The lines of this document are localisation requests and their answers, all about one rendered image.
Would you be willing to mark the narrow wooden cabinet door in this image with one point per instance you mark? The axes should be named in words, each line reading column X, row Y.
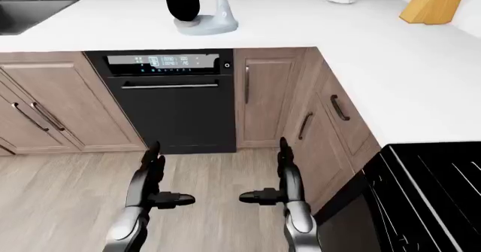
column 267, row 99

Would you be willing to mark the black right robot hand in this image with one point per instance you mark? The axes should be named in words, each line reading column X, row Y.
column 287, row 178

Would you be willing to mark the grey stand mixer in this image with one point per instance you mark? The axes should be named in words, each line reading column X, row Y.
column 216, row 12

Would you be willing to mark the black mixer bowl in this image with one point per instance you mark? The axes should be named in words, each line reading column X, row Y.
column 182, row 3

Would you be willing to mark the wooden knife block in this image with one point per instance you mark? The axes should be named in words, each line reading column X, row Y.
column 432, row 3

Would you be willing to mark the dark kitchen sink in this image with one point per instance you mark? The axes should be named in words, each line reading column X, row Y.
column 26, row 12

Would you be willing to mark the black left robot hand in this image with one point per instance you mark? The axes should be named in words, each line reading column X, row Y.
column 144, row 178

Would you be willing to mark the black dishwasher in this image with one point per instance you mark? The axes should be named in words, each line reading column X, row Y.
column 169, row 99

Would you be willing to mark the black stove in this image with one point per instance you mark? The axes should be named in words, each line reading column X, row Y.
column 421, row 198

